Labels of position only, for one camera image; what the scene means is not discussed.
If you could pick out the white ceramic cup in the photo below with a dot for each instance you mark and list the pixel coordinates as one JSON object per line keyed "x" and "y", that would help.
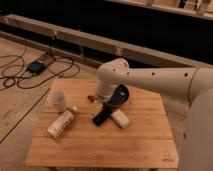
{"x": 58, "y": 100}

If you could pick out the black remote control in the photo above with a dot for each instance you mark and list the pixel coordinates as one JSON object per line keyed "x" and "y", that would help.
{"x": 102, "y": 116}

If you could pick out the black power adapter box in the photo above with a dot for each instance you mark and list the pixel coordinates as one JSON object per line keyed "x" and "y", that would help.
{"x": 36, "y": 67}

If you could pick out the small red pepper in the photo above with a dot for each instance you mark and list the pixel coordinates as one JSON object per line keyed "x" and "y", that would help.
{"x": 91, "y": 98}

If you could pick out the wooden table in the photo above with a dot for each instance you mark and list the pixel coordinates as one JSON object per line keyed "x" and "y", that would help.
{"x": 146, "y": 143}

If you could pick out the white plastic bottle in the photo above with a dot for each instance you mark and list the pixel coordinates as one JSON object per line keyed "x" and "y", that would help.
{"x": 64, "y": 120}

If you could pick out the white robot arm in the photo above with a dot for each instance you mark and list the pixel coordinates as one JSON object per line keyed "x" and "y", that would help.
{"x": 194, "y": 85}

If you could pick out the dark round bowl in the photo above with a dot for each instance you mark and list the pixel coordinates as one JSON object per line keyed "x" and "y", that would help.
{"x": 120, "y": 96}

